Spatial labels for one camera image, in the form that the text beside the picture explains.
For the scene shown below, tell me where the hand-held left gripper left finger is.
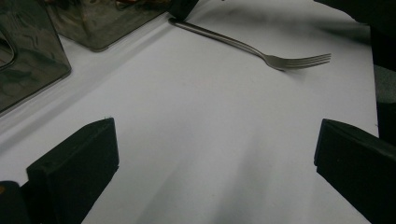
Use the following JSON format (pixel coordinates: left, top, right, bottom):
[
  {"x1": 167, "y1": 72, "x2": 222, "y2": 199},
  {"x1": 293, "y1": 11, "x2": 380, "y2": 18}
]
[{"x1": 20, "y1": 117, "x2": 120, "y2": 224}]

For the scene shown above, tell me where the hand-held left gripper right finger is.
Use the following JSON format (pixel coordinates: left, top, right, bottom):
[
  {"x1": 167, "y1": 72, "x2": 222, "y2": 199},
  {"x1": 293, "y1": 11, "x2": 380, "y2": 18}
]
[{"x1": 313, "y1": 118, "x2": 396, "y2": 224}]

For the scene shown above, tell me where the translucent grey storage bin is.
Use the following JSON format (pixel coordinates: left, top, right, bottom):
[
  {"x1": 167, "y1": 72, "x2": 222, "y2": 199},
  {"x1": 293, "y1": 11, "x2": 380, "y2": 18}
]
[
  {"x1": 43, "y1": 0, "x2": 176, "y2": 52},
  {"x1": 0, "y1": 0, "x2": 72, "y2": 114}
]

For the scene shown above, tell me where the steel fork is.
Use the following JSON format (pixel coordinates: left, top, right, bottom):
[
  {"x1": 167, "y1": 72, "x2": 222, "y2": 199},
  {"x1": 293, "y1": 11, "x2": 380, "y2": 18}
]
[{"x1": 167, "y1": 17, "x2": 332, "y2": 72}]

